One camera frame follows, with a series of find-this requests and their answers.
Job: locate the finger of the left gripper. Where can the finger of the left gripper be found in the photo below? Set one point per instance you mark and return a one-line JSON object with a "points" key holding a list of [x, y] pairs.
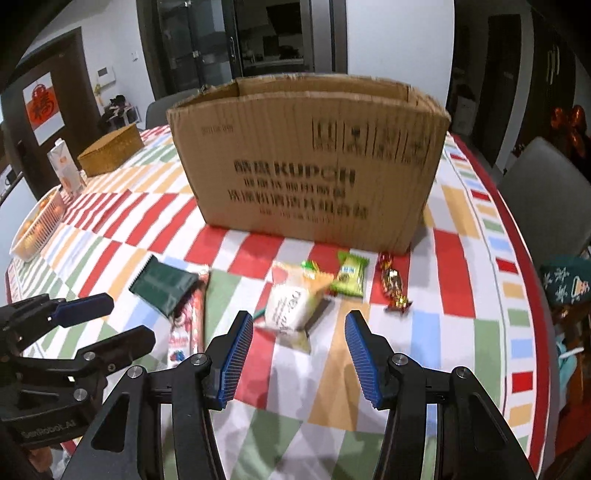
{"points": [[107, 356], [26, 321]]}

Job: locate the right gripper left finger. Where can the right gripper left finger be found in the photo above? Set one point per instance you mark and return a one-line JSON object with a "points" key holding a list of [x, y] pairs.
{"points": [[123, 441]]}

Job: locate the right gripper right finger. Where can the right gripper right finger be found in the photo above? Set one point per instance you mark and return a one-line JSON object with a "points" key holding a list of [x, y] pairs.
{"points": [[473, 439]]}

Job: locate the white pink snack stick packet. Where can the white pink snack stick packet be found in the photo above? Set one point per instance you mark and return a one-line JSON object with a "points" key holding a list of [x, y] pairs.
{"points": [[186, 335]]}

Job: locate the dark green snack pouch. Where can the dark green snack pouch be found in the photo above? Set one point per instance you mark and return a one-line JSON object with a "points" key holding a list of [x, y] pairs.
{"points": [[162, 286]]}

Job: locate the red gold candy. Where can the red gold candy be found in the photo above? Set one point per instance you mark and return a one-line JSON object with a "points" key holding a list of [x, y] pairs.
{"points": [[392, 284]]}

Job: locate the Denmas cream snack packet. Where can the Denmas cream snack packet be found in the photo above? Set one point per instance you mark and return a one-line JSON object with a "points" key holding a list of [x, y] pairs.
{"points": [[292, 305]]}

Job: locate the green yellow snack packet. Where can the green yellow snack packet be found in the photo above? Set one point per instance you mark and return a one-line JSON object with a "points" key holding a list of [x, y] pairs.
{"points": [[350, 280]]}

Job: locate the small green candy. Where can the small green candy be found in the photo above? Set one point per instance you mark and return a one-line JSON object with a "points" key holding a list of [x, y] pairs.
{"points": [[310, 268]]}

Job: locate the white basket of oranges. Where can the white basket of oranges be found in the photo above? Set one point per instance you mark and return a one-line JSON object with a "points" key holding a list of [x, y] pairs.
{"points": [[40, 224]]}

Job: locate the colourful checkered tablecloth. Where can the colourful checkered tablecloth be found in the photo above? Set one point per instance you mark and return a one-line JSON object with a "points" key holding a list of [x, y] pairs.
{"points": [[302, 415]]}

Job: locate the teal cloth on chair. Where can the teal cloth on chair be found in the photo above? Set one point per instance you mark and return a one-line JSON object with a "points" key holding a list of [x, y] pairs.
{"points": [[567, 360]]}

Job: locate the white orange drink carton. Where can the white orange drink carton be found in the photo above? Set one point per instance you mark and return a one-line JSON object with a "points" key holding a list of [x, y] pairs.
{"points": [[65, 168]]}

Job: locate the woven wicker box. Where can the woven wicker box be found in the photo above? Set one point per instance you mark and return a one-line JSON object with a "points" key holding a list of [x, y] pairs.
{"points": [[109, 152]]}

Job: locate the dark green christmas bag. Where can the dark green christmas bag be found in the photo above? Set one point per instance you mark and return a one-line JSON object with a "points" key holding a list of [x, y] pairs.
{"points": [[566, 281]]}

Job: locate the red fu character poster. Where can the red fu character poster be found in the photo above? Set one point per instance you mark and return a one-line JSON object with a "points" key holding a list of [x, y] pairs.
{"points": [[42, 108]]}

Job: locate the grey chair far left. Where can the grey chair far left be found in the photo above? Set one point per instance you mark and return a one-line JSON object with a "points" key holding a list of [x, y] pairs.
{"points": [[156, 112]]}

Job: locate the grey chair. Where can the grey chair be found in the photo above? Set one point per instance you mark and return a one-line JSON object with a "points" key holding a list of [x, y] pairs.
{"points": [[549, 198], [156, 112]]}

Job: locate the grey chair right side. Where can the grey chair right side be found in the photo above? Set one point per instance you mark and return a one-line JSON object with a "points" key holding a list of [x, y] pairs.
{"points": [[549, 198]]}

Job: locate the dark brown entrance door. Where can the dark brown entrance door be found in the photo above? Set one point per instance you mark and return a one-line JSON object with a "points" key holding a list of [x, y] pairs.
{"points": [[64, 58]]}

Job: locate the brown cardboard box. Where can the brown cardboard box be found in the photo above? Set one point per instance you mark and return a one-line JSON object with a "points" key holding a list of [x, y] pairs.
{"points": [[331, 158]]}

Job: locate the glass sliding door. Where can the glass sliding door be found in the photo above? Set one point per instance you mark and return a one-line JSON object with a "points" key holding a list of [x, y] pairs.
{"points": [[188, 44]]}

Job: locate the red foil balloon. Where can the red foil balloon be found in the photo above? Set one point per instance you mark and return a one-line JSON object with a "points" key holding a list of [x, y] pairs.
{"points": [[569, 127]]}

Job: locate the white wall intercom panel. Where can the white wall intercom panel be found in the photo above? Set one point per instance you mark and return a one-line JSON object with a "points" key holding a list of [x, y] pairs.
{"points": [[105, 76]]}

